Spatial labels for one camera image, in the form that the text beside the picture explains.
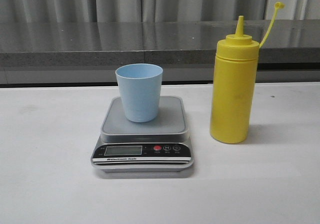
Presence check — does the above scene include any light blue plastic cup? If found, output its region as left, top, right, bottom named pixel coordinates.
left=115, top=63, right=163, bottom=122

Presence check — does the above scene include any yellow squeeze bottle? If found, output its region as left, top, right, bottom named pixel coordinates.
left=210, top=1, right=285, bottom=144

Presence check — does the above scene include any silver digital kitchen scale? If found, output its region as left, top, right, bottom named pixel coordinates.
left=90, top=96, right=194, bottom=173

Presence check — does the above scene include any grey stone counter ledge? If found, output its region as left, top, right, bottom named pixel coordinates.
left=0, top=20, right=320, bottom=70

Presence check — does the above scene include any grey pleated curtain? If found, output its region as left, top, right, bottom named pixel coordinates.
left=0, top=0, right=320, bottom=23

